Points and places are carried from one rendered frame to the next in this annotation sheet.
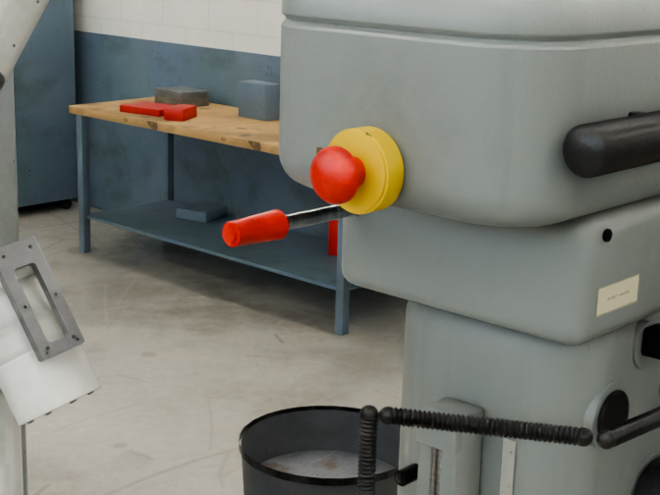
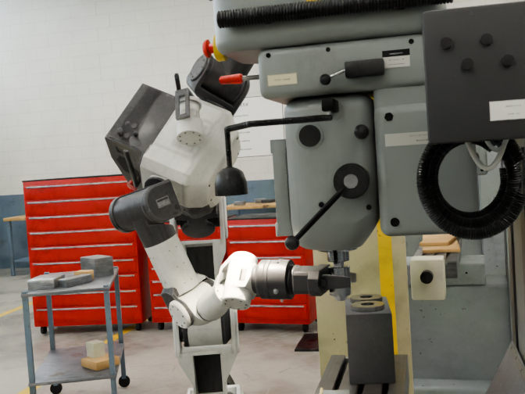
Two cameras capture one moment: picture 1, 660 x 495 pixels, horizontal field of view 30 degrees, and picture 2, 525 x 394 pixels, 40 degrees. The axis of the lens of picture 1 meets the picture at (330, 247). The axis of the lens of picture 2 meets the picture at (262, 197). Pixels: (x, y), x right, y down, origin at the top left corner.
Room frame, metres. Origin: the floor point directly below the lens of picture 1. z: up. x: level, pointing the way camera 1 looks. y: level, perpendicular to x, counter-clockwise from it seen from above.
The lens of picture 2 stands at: (0.12, -1.45, 1.51)
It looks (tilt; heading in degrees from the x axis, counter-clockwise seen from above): 3 degrees down; 60
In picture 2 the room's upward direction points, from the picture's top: 4 degrees counter-clockwise
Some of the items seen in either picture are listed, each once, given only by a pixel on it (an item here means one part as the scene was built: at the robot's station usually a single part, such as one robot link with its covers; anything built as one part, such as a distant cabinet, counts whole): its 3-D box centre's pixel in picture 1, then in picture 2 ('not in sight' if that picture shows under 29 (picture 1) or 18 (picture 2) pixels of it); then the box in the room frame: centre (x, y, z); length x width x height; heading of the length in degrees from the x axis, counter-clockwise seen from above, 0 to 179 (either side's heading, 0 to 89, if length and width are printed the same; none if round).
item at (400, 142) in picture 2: not in sight; (426, 167); (1.16, -0.31, 1.47); 0.24 x 0.19 x 0.26; 48
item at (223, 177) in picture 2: not in sight; (230, 180); (0.84, -0.03, 1.47); 0.07 x 0.07 x 0.06
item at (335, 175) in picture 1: (340, 174); (210, 48); (0.83, -0.01, 1.76); 0.04 x 0.03 x 0.04; 48
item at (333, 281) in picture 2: not in sight; (335, 282); (0.99, -0.20, 1.24); 0.06 x 0.02 x 0.03; 131
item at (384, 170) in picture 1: (362, 170); (220, 47); (0.85, -0.02, 1.76); 0.06 x 0.02 x 0.06; 48
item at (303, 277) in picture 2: not in sight; (299, 281); (0.96, -0.11, 1.24); 0.13 x 0.12 x 0.10; 41
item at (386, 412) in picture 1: (495, 427); (238, 126); (0.82, -0.12, 1.58); 0.17 x 0.01 x 0.01; 78
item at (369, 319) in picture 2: not in sight; (369, 335); (1.32, 0.13, 1.00); 0.22 x 0.12 x 0.20; 54
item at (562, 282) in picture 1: (567, 223); (347, 73); (1.05, -0.21, 1.68); 0.34 x 0.24 x 0.10; 138
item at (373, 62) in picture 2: not in sight; (351, 72); (0.97, -0.32, 1.66); 0.12 x 0.04 x 0.04; 138
